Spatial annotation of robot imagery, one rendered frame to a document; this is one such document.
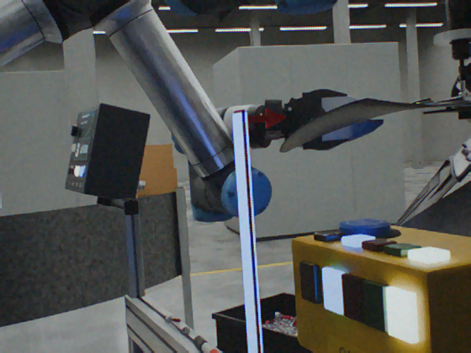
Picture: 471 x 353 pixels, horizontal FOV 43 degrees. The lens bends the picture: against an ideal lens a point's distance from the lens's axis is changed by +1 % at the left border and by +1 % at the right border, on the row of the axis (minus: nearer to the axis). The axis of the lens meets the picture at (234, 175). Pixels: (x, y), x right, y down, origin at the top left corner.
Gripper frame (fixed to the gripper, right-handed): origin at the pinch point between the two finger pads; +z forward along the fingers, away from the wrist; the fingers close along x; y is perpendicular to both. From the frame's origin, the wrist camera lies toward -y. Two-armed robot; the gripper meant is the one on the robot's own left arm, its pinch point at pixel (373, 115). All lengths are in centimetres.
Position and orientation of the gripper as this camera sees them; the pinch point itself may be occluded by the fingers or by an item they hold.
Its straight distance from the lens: 89.4
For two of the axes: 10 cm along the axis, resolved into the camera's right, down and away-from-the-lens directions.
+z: 8.7, -0.3, -4.9
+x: 0.2, 10.0, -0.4
